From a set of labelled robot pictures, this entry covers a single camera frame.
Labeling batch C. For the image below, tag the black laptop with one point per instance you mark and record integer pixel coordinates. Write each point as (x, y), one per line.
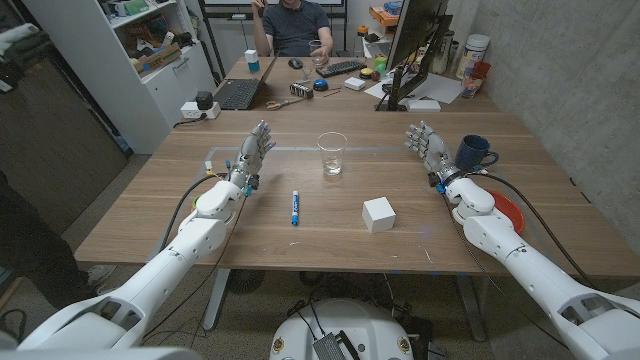
(237, 94)

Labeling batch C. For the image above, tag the black computer monitor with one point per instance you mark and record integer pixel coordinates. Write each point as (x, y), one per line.
(415, 30)

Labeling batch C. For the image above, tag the grey table leg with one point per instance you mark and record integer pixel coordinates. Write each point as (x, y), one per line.
(471, 307)
(216, 300)

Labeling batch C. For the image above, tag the black keyboard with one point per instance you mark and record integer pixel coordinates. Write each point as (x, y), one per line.
(340, 68)

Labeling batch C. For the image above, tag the white and blue box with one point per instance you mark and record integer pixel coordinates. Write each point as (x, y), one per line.
(251, 61)

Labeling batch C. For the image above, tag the small clear glass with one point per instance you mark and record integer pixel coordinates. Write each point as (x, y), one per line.
(306, 74)

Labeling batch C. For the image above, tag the clear plastic cup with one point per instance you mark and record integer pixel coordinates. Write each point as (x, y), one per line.
(332, 155)

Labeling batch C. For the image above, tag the orange box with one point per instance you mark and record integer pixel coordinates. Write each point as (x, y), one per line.
(382, 15)

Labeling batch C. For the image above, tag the black floor fan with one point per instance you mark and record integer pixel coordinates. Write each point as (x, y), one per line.
(245, 281)

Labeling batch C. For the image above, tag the cardboard box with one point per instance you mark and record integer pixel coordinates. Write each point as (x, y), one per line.
(157, 59)

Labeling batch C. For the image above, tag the standing person in dark trousers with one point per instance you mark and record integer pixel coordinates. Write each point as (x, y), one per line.
(30, 250)

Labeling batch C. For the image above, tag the green tape roll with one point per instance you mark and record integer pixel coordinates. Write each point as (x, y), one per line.
(195, 202)

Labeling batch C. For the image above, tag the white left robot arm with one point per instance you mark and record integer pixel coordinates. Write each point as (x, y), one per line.
(195, 240)

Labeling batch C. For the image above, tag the white paper sheets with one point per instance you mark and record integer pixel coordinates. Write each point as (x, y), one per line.
(440, 87)

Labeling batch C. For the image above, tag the white cube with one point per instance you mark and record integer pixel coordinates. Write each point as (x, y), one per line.
(378, 215)

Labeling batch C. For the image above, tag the wooden pencil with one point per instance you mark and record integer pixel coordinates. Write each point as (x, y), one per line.
(331, 92)

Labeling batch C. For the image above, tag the yellow round button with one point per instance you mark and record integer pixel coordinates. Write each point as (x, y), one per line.
(366, 73)

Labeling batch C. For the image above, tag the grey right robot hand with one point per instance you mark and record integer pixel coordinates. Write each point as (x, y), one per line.
(435, 150)

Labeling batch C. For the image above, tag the blue marker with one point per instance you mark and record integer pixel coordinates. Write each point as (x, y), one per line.
(295, 207)

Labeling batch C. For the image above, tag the white shelf cabinet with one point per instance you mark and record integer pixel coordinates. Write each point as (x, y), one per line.
(125, 100)

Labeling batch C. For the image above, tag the black computer mouse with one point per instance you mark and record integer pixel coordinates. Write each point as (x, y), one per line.
(295, 63)

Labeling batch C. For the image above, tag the flat white box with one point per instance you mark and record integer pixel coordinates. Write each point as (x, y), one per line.
(423, 105)

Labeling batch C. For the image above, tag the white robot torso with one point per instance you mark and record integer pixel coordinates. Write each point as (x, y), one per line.
(350, 325)

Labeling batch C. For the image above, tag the white canister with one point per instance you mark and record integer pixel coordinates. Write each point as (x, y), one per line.
(472, 52)

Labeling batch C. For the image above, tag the blue round button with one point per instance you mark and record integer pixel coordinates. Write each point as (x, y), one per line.
(320, 85)

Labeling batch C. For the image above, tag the small white box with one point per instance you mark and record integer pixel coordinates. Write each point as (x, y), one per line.
(354, 83)

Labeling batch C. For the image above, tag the white power strip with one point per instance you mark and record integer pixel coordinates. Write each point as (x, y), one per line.
(189, 112)

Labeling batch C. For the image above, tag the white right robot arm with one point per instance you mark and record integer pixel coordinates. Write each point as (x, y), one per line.
(500, 240)

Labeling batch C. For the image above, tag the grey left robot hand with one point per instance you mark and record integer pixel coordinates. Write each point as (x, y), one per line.
(250, 152)

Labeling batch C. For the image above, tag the red bowl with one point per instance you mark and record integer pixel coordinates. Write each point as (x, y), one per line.
(512, 212)

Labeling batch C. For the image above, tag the dark blue mug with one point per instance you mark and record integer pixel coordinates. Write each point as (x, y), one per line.
(470, 152)

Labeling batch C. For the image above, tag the tall drinking glass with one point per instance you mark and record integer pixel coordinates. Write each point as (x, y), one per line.
(315, 47)

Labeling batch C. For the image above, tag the black and silver device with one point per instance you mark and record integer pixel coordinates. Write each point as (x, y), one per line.
(301, 90)

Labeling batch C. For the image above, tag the seated person in dark shirt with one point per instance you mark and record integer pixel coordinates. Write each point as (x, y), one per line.
(292, 27)

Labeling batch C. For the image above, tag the green block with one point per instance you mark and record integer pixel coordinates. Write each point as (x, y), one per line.
(380, 65)

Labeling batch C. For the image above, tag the black power adapter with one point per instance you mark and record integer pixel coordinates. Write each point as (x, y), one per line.
(204, 100)

